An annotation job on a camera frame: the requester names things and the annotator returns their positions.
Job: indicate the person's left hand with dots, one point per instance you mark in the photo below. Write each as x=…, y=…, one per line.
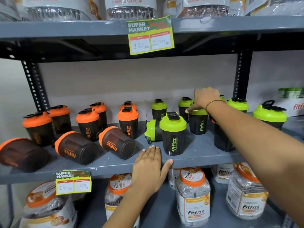
x=147, y=173

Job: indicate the person's right hand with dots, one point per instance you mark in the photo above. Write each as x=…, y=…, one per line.
x=205, y=97

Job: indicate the person's left little finger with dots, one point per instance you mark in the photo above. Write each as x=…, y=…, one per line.
x=142, y=156

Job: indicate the person's left middle finger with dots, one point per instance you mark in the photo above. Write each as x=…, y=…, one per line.
x=152, y=153

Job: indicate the person's left thumb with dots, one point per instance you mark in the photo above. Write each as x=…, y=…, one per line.
x=167, y=166

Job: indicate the person's right thumb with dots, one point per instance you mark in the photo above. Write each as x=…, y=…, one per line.
x=191, y=109

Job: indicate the green-lid black shaker cup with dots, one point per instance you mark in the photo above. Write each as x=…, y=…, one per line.
x=198, y=123

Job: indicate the person's right forearm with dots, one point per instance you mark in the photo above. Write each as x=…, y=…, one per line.
x=261, y=144

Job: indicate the person's left forearm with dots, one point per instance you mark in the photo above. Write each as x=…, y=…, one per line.
x=125, y=208

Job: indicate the group of green-lid shaker bottles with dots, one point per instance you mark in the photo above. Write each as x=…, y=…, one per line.
x=173, y=140

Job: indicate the row of clear plastic jars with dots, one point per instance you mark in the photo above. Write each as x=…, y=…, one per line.
x=130, y=9
x=193, y=199

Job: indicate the group of orange-lid shaker bottles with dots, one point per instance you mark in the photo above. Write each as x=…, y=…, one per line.
x=87, y=123

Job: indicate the green yellow price tag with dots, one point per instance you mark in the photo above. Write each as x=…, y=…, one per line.
x=150, y=37
x=73, y=184

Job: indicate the pack of green-capped bottles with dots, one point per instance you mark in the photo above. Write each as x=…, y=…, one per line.
x=291, y=92

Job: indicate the white display box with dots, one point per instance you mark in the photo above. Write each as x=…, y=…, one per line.
x=293, y=107

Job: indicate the grey metal shelf rack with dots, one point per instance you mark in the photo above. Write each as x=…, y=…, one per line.
x=71, y=30

